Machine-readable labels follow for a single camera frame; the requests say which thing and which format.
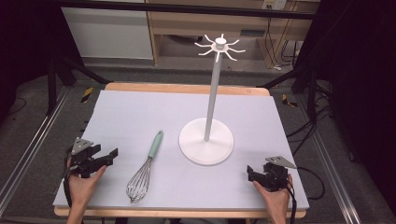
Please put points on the dark curtain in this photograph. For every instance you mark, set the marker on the dark curtain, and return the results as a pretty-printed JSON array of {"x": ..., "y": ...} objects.
[
  {"x": 361, "y": 77},
  {"x": 28, "y": 37}
]

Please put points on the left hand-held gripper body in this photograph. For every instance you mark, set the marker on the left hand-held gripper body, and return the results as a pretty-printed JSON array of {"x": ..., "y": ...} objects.
[{"x": 83, "y": 161}]

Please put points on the yellow black hazard tape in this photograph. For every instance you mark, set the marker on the yellow black hazard tape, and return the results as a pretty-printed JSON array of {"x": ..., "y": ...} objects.
[
  {"x": 288, "y": 101},
  {"x": 87, "y": 94}
]

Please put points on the white power strip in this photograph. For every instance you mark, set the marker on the white power strip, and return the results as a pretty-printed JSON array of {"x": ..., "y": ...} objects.
[{"x": 274, "y": 4}]

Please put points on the black horizontal frame bar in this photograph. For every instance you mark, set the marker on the black horizontal frame bar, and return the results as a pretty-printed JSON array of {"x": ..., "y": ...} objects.
[{"x": 186, "y": 8}]

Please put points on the light grey table mat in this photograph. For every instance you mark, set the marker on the light grey table mat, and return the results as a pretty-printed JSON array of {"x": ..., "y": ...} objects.
[{"x": 174, "y": 109}]

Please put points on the white cabinet panel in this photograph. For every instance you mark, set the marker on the white cabinet panel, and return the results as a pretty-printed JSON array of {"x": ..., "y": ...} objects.
[{"x": 106, "y": 34}]

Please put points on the white hook rack stand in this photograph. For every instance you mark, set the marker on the white hook rack stand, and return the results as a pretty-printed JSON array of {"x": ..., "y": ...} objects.
[{"x": 206, "y": 143}]

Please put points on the person's left hand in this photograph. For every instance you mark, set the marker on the person's left hand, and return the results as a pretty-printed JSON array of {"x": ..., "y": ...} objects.
[{"x": 83, "y": 186}]

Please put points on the black metal stand leg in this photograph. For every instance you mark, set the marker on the black metal stand leg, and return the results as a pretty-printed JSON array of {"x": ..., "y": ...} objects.
[
  {"x": 311, "y": 90},
  {"x": 52, "y": 87}
]

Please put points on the metal floor rail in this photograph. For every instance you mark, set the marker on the metal floor rail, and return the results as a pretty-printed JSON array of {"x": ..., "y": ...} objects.
[
  {"x": 34, "y": 140},
  {"x": 333, "y": 168}
]

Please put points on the person's right hand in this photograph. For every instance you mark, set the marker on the person's right hand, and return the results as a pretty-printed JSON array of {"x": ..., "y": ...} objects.
[{"x": 277, "y": 197}]

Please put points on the wooden shelf unit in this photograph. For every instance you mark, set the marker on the wooden shelf unit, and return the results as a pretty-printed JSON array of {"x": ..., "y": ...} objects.
[{"x": 202, "y": 23}]

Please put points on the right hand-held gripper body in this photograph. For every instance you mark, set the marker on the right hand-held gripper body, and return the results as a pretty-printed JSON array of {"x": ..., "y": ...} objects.
[{"x": 275, "y": 175}]

